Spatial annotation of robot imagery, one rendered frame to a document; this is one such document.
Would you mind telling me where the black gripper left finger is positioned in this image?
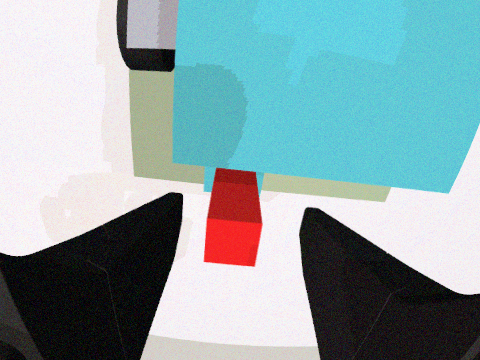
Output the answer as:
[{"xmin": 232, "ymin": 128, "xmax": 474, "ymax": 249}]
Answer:
[{"xmin": 0, "ymin": 192, "xmax": 183, "ymax": 360}]

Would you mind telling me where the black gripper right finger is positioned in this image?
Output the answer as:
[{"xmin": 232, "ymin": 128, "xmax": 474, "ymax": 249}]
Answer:
[{"xmin": 300, "ymin": 207, "xmax": 480, "ymax": 360}]

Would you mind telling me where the red-headed stop pin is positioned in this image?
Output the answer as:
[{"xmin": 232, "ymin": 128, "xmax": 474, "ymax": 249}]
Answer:
[{"xmin": 204, "ymin": 168, "xmax": 263, "ymax": 267}]

